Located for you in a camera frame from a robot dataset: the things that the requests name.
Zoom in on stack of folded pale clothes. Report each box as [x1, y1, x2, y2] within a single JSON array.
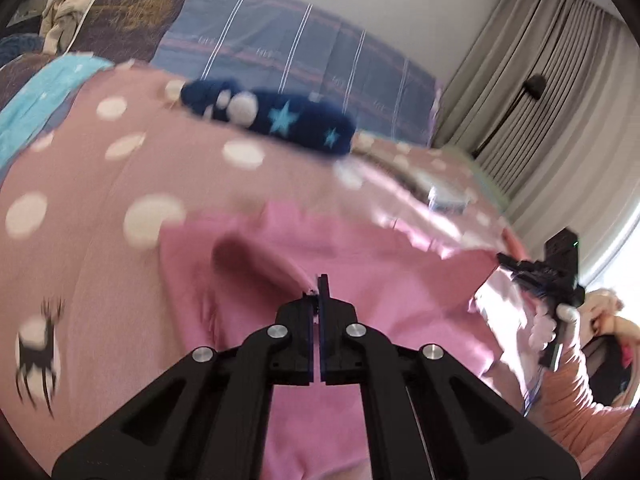
[[394, 169, 472, 214]]

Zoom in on pile of beige clothes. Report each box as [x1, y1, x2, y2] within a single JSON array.
[[40, 0, 107, 56]]

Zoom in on beige curtain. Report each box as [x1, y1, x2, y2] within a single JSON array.
[[439, 0, 640, 286]]

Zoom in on navy star plush cloth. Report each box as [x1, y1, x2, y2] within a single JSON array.
[[180, 78, 358, 159]]

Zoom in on dark blue knit blanket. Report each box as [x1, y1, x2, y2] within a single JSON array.
[[0, 34, 49, 69]]

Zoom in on person's right forearm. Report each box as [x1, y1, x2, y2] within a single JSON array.
[[525, 320, 640, 462]]

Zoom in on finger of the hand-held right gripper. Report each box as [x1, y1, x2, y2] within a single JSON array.
[[510, 267, 552, 292], [497, 253, 540, 271]]

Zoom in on black floor lamp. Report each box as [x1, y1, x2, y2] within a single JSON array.
[[472, 74, 549, 159]]

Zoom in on pink polka dot blanket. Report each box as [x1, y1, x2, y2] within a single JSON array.
[[0, 60, 526, 476]]

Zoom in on pink long-sleeve shirt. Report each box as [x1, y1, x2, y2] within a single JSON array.
[[159, 199, 532, 480]]

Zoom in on green pillow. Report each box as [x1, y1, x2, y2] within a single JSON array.
[[439, 144, 512, 207]]

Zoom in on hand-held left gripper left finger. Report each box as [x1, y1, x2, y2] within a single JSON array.
[[52, 292, 321, 480]]

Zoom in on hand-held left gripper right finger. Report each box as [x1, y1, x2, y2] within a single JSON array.
[[317, 274, 584, 480]]

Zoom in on blue and brown deer quilt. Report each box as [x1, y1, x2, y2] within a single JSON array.
[[0, 52, 117, 172]]

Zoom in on purple plaid pillow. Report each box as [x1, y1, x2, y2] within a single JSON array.
[[149, 0, 445, 150]]

